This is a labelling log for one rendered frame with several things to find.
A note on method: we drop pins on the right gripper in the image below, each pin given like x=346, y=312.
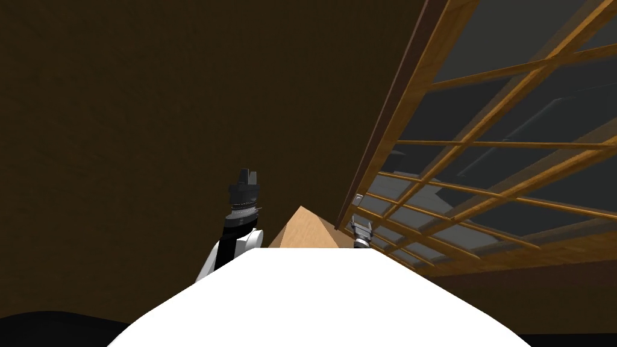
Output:
x=362, y=234

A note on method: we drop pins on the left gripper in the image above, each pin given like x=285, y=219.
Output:
x=244, y=194

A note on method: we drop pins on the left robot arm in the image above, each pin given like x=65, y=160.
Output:
x=234, y=241

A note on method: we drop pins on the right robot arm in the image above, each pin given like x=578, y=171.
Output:
x=361, y=243

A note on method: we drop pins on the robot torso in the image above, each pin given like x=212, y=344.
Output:
x=313, y=299

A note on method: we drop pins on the wooden glass-paned door leaf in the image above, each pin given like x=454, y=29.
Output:
x=482, y=159

